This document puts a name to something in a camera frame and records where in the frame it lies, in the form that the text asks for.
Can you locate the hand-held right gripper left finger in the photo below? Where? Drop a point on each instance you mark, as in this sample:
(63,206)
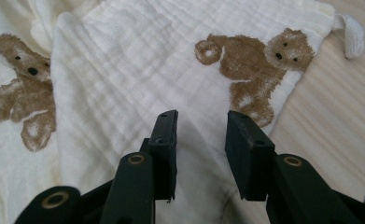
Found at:
(164,155)

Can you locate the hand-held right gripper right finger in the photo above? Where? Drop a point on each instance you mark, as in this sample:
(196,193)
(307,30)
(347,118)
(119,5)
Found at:
(248,155)

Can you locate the cream bear print cloth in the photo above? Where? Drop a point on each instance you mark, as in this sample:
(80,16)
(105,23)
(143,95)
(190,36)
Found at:
(124,62)

